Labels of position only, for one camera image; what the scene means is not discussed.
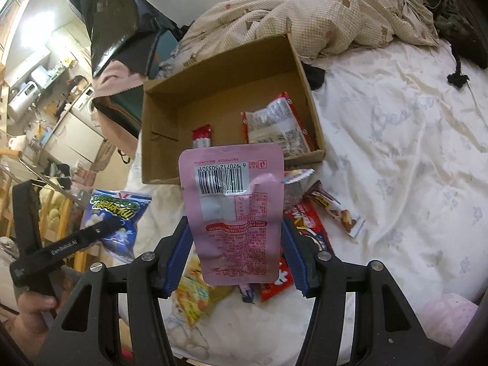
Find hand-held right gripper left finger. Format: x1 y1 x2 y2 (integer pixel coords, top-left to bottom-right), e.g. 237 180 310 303
36 217 196 366

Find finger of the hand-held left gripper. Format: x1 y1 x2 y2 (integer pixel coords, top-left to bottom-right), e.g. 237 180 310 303
81 217 123 245

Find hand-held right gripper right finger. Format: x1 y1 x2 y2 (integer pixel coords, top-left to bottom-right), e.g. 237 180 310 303
281 219 437 366

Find blue snack bag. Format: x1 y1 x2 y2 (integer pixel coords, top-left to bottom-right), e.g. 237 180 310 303
81 189 153 264

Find brown white snack packet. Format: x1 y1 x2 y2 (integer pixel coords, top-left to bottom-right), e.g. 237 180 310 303
307 181 367 237

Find pink snack pouch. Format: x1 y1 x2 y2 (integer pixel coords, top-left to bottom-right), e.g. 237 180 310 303
178 142 286 286

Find cardboard box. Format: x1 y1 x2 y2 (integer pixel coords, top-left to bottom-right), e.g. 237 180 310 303
140 34 326 185

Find person's left hand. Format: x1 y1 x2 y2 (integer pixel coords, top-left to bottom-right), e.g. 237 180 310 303
15 267 84 336

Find red cartoon snack packet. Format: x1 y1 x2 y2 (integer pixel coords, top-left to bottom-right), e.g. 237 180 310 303
259 202 334 302

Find yellow snack packet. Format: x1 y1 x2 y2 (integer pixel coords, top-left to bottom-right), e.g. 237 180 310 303
173 253 235 328

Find small dark blue packet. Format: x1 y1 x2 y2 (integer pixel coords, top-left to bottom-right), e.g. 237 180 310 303
237 282 255 304

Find colourful crimped snack packet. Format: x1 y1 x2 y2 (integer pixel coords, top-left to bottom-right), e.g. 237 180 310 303
282 168 315 211

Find white cabinet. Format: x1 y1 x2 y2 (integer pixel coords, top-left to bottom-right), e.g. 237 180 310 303
46 110 105 164

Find dark teal chair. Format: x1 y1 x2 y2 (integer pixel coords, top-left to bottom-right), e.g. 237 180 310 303
93 27 184 161

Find small red white snack packet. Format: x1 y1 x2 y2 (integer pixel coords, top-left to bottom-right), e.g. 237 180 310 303
191 124 213 149

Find white washing machine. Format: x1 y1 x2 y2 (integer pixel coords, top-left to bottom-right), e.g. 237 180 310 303
72 88 96 119

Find red clear snack bag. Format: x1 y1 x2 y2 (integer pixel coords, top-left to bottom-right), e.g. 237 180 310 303
240 92 316 158

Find white kitchen appliance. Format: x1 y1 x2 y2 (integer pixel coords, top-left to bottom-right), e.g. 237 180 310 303
8 82 41 120

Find pink cloth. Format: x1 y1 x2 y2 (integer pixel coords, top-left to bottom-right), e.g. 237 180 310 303
93 61 150 100

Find white bed sheet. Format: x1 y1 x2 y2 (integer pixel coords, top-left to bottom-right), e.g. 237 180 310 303
114 30 488 351

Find pink fluffy slipper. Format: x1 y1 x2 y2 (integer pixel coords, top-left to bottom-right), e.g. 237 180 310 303
419 293 479 347

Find black plastic bag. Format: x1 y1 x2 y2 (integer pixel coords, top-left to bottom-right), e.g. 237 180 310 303
57 0 180 79

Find beige checked quilt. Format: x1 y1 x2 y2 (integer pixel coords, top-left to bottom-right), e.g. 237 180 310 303
168 0 439 75

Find dark green clothes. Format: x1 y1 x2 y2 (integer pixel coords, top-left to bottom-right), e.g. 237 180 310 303
400 0 477 39

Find black tasselled cord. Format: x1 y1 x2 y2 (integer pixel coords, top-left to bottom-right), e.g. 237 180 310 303
447 34 472 89

